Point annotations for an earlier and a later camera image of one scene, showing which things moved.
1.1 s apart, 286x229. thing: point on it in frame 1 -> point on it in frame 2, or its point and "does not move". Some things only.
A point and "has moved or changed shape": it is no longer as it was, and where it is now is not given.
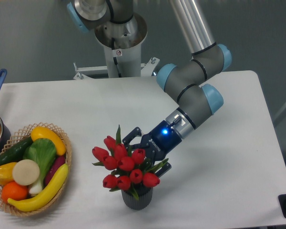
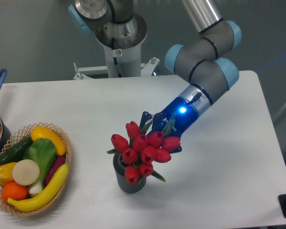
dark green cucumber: x=15 y=154 does not move
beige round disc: x=25 y=172 does not move
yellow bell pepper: x=3 y=174 does not move
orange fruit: x=12 y=190 does not move
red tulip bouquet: x=130 y=169 has moved or changed shape
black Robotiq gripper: x=160 y=141 -> x=186 y=116
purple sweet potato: x=59 y=161 does not move
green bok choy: x=43 y=151 does not move
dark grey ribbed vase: x=145 y=196 -> x=119 y=167
